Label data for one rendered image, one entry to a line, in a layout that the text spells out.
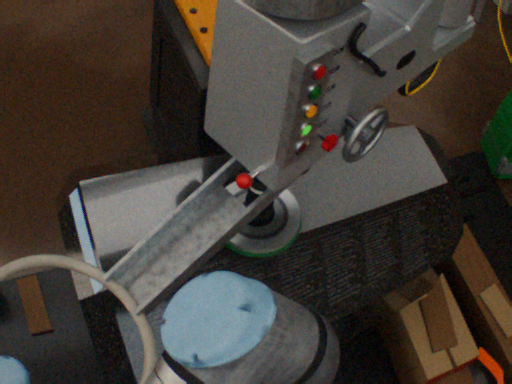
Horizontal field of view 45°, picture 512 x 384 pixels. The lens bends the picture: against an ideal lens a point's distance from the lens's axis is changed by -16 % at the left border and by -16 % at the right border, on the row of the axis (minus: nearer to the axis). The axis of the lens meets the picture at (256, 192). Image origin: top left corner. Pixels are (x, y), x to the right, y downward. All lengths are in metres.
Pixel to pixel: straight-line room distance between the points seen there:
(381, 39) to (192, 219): 0.59
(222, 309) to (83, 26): 3.03
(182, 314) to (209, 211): 0.89
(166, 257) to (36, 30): 2.32
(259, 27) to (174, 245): 0.59
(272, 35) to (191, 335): 0.64
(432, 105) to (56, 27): 2.03
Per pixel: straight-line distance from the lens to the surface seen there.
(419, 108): 3.40
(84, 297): 1.74
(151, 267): 1.59
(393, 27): 1.50
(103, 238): 1.75
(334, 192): 1.87
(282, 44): 1.20
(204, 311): 0.72
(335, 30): 1.21
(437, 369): 2.36
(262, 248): 1.71
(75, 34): 3.60
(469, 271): 2.74
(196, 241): 1.59
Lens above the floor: 2.29
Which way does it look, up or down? 53 degrees down
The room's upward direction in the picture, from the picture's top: 10 degrees clockwise
